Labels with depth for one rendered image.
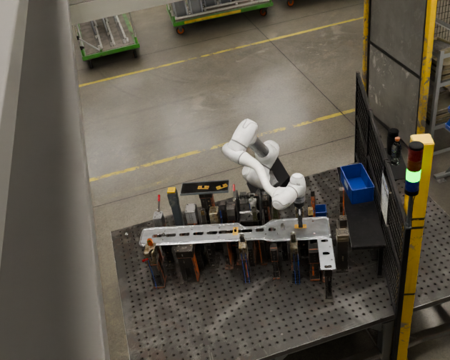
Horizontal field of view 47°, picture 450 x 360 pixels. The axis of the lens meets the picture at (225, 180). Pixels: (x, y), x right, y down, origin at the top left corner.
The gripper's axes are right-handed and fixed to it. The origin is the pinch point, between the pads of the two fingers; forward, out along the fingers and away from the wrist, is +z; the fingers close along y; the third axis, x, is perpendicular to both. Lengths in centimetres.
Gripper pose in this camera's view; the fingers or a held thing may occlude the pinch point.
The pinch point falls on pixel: (300, 222)
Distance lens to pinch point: 371.0
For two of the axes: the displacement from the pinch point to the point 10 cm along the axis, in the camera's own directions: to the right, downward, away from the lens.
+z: 1.3, 7.9, 5.9
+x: 9.9, -0.7, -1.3
